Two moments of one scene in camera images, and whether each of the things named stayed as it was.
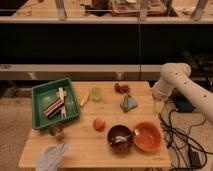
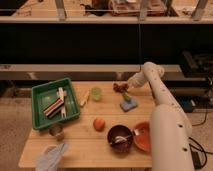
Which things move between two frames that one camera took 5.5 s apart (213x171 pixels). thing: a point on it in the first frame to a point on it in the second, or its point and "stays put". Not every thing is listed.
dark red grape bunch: [124, 89] stays put
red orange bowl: [149, 136] stays put
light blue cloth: [51, 156] stays put
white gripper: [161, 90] to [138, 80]
